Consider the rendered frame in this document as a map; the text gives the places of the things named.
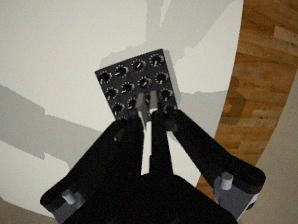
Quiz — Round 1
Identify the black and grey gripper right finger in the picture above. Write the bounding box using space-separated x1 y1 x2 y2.
147 90 266 224

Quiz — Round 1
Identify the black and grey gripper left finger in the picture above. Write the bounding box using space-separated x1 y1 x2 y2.
40 93 147 224

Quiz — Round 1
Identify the black knob box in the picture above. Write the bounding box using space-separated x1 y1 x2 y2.
95 48 178 122

